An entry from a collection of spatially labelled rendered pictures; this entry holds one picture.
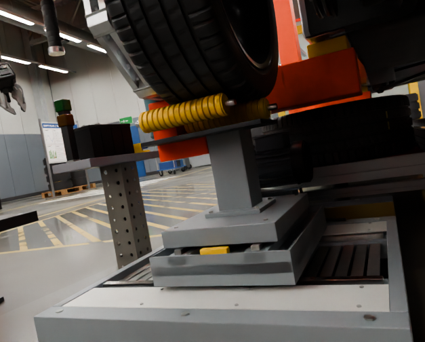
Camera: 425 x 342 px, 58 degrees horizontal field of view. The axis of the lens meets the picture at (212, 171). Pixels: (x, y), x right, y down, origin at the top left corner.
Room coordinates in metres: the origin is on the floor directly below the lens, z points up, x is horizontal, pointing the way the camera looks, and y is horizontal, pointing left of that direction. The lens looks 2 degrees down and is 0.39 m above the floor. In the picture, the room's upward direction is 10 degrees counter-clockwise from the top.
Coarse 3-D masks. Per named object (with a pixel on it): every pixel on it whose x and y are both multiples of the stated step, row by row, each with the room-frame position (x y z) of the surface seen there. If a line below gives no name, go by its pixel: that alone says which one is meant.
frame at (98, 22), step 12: (84, 0) 0.91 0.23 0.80; (96, 0) 0.93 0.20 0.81; (96, 12) 0.90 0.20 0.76; (96, 24) 0.90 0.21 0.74; (108, 24) 0.90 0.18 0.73; (96, 36) 0.93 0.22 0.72; (108, 36) 0.95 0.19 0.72; (108, 48) 0.95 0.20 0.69; (120, 48) 0.94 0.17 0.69; (120, 60) 0.98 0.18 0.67; (132, 72) 1.02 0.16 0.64; (132, 84) 1.02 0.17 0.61; (144, 84) 1.02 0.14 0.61; (144, 96) 1.05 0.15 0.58; (156, 96) 1.06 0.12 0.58
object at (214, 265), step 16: (320, 208) 1.19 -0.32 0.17; (304, 224) 1.11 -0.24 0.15; (320, 224) 1.14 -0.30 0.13; (288, 240) 0.96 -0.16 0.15; (304, 240) 0.93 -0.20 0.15; (160, 256) 0.93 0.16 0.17; (176, 256) 0.91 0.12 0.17; (192, 256) 0.89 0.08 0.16; (208, 256) 0.87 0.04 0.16; (224, 256) 0.86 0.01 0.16; (240, 256) 0.84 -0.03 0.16; (256, 256) 0.83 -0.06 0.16; (272, 256) 0.81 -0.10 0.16; (288, 256) 0.80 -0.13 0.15; (304, 256) 0.90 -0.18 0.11; (160, 272) 0.93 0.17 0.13; (176, 272) 0.91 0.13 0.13; (192, 272) 0.90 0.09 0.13; (208, 272) 0.88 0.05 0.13; (224, 272) 0.86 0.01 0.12; (240, 272) 0.84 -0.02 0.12; (256, 272) 0.83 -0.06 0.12; (272, 272) 0.81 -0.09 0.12; (288, 272) 0.80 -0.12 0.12
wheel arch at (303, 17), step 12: (300, 0) 1.38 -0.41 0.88; (348, 0) 1.31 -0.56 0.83; (384, 0) 1.26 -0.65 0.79; (396, 0) 1.24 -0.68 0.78; (300, 12) 1.38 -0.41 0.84; (312, 12) 1.36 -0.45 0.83; (348, 12) 1.31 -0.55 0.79; (360, 12) 1.30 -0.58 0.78; (372, 12) 1.28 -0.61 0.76; (384, 12) 1.26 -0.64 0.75; (312, 24) 1.36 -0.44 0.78; (324, 24) 1.34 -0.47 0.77; (336, 24) 1.33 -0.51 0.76; (348, 24) 1.31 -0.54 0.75
